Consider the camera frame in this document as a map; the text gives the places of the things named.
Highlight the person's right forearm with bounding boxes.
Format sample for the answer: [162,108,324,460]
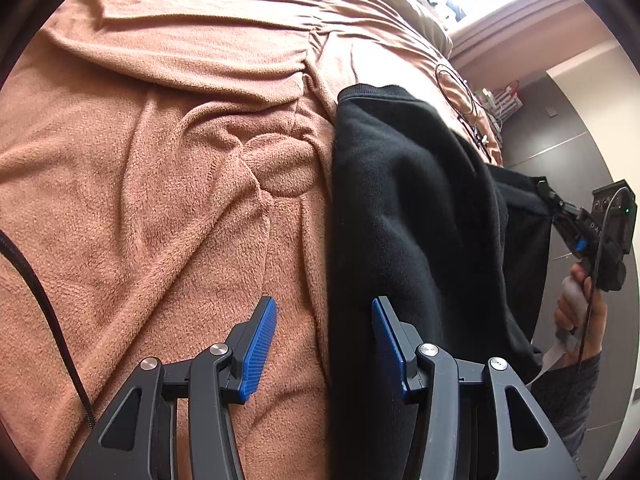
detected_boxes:
[530,350,601,461]

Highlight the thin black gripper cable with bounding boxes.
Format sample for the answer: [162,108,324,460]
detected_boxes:
[577,186,632,376]

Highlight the black angular cable frames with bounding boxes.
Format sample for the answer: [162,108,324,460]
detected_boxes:
[465,115,493,153]

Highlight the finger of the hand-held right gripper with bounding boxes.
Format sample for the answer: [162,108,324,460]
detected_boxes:
[537,177,583,217]
[552,212,590,262]

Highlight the person's right hand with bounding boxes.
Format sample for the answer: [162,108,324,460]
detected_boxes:
[554,262,608,361]

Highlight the black braided cable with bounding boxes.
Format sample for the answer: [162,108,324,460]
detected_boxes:
[0,230,96,428]

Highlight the bear print pillow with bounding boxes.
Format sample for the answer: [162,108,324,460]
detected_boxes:
[415,0,451,26]

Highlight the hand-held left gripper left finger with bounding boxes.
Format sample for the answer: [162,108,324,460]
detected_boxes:
[65,296,277,480]

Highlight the black cable coil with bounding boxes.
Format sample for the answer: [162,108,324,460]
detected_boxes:
[435,62,481,121]

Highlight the orange blanket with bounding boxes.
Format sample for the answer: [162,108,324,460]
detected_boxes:
[0,0,503,480]

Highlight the white nightstand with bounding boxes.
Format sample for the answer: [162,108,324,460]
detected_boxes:
[472,87,506,131]

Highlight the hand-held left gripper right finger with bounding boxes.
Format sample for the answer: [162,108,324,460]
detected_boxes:
[371,296,581,480]

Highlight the pink curtain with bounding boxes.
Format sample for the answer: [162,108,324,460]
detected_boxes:
[450,0,616,73]

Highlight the white strap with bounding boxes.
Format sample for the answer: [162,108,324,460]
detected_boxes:
[530,330,573,386]

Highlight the striped gift bag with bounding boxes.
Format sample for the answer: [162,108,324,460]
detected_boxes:
[492,80,523,121]

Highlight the beige duvet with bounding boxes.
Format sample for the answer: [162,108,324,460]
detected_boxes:
[335,0,453,56]

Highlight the black sweater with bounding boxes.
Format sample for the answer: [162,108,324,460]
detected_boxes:
[327,82,563,480]

